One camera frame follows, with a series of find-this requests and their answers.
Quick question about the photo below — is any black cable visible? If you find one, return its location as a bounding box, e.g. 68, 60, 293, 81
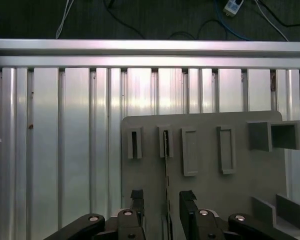
166, 16, 217, 40
261, 0, 300, 28
102, 0, 146, 40

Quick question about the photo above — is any grey parts rack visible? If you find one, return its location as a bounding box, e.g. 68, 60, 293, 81
121, 111, 300, 240

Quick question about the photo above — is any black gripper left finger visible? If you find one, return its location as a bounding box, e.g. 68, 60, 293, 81
49, 189, 147, 240

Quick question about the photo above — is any white power strip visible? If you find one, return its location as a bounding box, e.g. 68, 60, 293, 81
223, 0, 246, 19

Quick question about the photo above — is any blue cable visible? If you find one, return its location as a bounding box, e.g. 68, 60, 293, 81
213, 0, 255, 41

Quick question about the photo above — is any white cable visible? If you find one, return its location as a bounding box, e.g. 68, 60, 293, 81
252, 0, 290, 42
55, 0, 75, 39

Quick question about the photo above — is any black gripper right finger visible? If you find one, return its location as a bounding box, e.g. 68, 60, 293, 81
179, 190, 300, 240

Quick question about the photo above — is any green RAM stick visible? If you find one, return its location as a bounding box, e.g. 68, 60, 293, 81
161, 129, 175, 240

